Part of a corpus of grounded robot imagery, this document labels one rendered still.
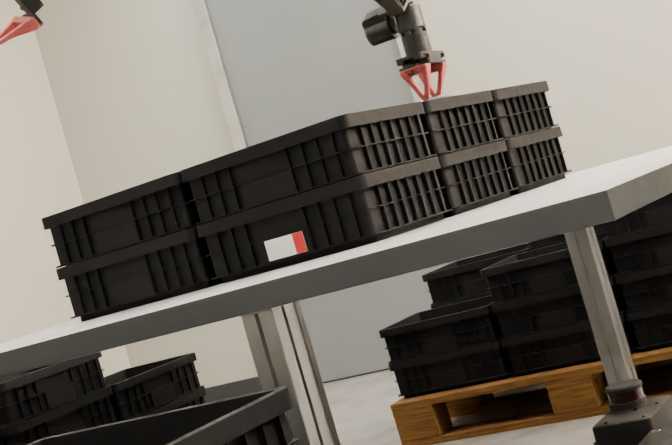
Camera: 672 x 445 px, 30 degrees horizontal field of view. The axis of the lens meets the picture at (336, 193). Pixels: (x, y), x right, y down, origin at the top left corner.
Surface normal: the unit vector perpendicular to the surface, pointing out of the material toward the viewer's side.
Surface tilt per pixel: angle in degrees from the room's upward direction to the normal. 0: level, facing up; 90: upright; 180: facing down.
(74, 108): 90
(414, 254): 90
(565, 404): 90
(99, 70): 90
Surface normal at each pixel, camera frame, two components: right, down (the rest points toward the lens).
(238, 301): -0.48, 0.12
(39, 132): 0.83, -0.25
